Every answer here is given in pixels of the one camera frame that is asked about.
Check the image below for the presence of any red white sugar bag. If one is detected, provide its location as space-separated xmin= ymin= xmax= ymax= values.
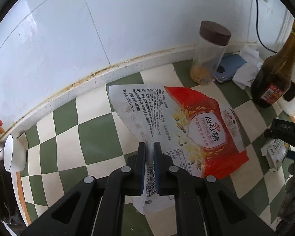
xmin=108 ymin=84 xmax=248 ymax=215

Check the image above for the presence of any small white carton box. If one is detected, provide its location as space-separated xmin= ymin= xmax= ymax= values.
xmin=261 ymin=138 xmax=290 ymax=172

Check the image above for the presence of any brown sauce bottle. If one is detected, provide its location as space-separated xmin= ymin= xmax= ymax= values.
xmin=251 ymin=20 xmax=295 ymax=108

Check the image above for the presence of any white crumpled paper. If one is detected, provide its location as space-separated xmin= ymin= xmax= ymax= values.
xmin=232 ymin=44 xmax=263 ymax=89

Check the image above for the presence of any white ceramic bowl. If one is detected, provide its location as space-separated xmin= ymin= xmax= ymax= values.
xmin=4 ymin=134 xmax=26 ymax=173

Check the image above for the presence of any clear jar brown lid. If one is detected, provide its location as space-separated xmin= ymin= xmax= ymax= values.
xmin=190 ymin=20 xmax=231 ymax=85

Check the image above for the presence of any black power cable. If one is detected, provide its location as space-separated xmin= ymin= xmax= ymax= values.
xmin=253 ymin=0 xmax=278 ymax=54

